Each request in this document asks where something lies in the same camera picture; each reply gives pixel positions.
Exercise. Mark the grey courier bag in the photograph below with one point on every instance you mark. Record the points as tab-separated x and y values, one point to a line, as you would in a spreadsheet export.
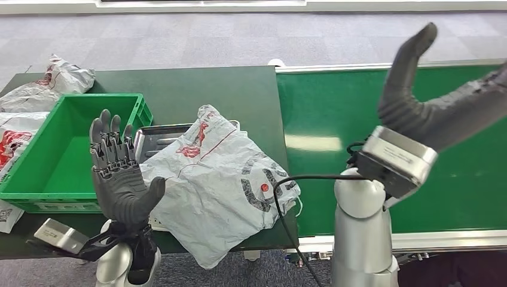
214	186
51	87

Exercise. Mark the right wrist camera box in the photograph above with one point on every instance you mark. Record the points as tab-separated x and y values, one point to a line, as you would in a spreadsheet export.
396	158

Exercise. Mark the dark green table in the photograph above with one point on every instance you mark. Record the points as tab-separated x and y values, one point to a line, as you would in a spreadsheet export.
206	87

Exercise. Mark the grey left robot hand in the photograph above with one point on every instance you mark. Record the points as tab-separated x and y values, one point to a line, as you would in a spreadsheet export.
122	190

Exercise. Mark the crumpled grey courier bag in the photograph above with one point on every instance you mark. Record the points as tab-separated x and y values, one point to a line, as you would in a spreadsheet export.
51	87

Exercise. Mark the white courier bag, QR code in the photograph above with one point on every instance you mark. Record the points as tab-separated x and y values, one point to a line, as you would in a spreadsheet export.
6	216

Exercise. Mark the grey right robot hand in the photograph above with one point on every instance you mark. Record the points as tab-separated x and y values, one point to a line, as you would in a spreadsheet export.
447	115

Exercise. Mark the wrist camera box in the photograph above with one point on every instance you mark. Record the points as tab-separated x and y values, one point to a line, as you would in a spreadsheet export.
59	235
396	158

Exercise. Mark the white courier bag, red print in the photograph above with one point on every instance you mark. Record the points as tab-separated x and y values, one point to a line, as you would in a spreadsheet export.
16	138

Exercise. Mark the green conveyor belt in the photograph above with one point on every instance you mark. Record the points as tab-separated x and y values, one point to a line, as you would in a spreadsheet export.
325	111

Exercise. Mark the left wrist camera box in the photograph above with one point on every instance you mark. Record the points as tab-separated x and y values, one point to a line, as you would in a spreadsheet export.
59	235

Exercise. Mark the green plastic crate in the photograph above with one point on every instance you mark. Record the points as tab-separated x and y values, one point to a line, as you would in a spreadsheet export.
59	158

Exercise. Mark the steel scale tray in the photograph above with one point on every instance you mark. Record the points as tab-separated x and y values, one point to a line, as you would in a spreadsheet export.
154	138

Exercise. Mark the grey table foot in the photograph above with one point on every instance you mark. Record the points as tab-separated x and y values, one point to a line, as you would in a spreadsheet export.
252	256

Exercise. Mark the white round conveyor knob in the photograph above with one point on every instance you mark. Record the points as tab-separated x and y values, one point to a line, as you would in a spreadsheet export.
276	63

